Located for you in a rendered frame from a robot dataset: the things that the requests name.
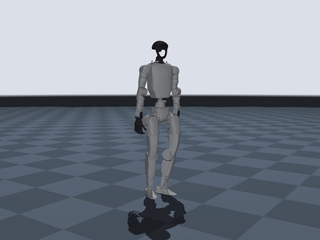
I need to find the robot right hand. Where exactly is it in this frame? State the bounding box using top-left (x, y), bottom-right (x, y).
top-left (134, 112), bottom-right (147, 135)

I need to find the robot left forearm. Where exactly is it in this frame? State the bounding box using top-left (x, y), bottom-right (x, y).
top-left (172, 94), bottom-right (181, 115)

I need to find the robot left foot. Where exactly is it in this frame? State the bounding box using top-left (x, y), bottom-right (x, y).
top-left (154, 186), bottom-right (177, 195)

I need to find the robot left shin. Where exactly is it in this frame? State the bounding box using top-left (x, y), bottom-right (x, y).
top-left (160, 154), bottom-right (176, 189)

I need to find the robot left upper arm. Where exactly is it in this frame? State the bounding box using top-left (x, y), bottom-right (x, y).
top-left (171, 66), bottom-right (181, 96)

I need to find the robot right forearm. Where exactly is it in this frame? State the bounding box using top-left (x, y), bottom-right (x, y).
top-left (135, 87), bottom-right (145, 118)

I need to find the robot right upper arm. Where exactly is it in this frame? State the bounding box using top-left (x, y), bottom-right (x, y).
top-left (138, 64), bottom-right (152, 96)

